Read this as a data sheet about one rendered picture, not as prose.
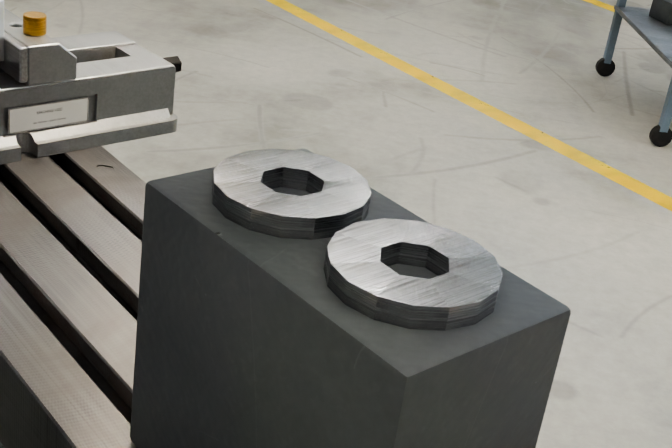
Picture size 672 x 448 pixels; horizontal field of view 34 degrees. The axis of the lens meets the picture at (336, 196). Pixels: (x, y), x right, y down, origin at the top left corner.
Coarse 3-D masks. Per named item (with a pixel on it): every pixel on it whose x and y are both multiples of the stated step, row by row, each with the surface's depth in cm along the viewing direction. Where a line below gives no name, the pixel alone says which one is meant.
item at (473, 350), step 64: (192, 192) 62; (256, 192) 60; (320, 192) 61; (192, 256) 60; (256, 256) 56; (320, 256) 57; (384, 256) 56; (448, 256) 56; (192, 320) 61; (256, 320) 56; (320, 320) 52; (384, 320) 52; (448, 320) 52; (512, 320) 54; (192, 384) 62; (256, 384) 57; (320, 384) 53; (384, 384) 49; (448, 384) 50; (512, 384) 55
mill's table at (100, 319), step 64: (0, 192) 99; (64, 192) 100; (128, 192) 102; (0, 256) 91; (64, 256) 90; (128, 256) 91; (0, 320) 81; (64, 320) 82; (128, 320) 83; (0, 384) 78; (64, 384) 75; (128, 384) 76
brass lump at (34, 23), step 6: (30, 12) 105; (36, 12) 105; (24, 18) 104; (30, 18) 104; (36, 18) 104; (42, 18) 104; (24, 24) 104; (30, 24) 104; (36, 24) 104; (42, 24) 104; (24, 30) 105; (30, 30) 104; (36, 30) 104; (42, 30) 105
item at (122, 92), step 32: (96, 64) 111; (128, 64) 113; (160, 64) 114; (0, 96) 102; (32, 96) 104; (64, 96) 107; (96, 96) 109; (128, 96) 112; (160, 96) 115; (0, 128) 104; (32, 128) 106; (64, 128) 108; (96, 128) 110; (128, 128) 112; (160, 128) 114; (0, 160) 103
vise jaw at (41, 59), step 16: (16, 16) 109; (16, 32) 105; (16, 48) 102; (32, 48) 102; (48, 48) 103; (64, 48) 104; (0, 64) 105; (16, 64) 103; (32, 64) 103; (48, 64) 104; (64, 64) 105; (32, 80) 104; (48, 80) 105; (64, 80) 106
